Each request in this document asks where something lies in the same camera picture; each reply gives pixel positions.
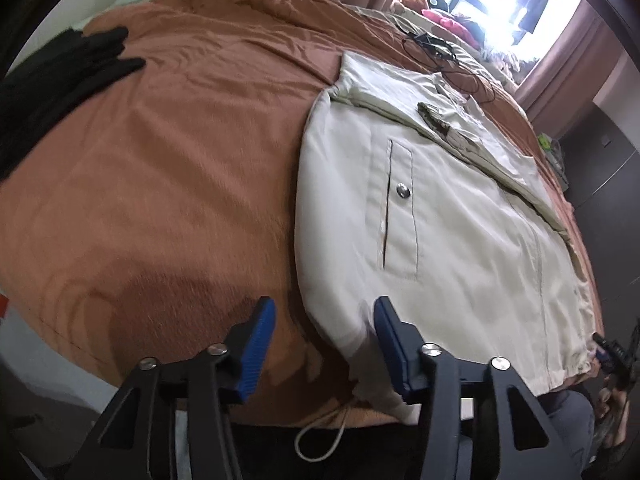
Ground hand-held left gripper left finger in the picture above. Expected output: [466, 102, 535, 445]
[80, 296, 277, 480]

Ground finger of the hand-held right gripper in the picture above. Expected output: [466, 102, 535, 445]
[594, 334, 622, 369]

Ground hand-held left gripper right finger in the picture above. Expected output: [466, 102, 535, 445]
[374, 296, 573, 480]

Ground beige zip jacket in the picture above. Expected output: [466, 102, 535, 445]
[294, 50, 598, 462]

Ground black folded clothes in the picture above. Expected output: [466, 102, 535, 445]
[0, 26, 147, 181]

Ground dark hanging clothes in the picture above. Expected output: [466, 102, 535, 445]
[517, 0, 558, 33]

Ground person's right hand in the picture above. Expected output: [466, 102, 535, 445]
[594, 376, 632, 453]

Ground person's right leg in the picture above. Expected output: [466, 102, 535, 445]
[537, 389, 597, 480]

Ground orange blanket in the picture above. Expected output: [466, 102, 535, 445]
[0, 0, 576, 428]

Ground white nightstand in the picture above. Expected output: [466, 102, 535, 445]
[537, 132, 571, 191]

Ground pink plush cushion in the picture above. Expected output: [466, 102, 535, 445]
[420, 7, 473, 36]

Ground black cable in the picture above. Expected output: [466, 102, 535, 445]
[400, 25, 498, 103]

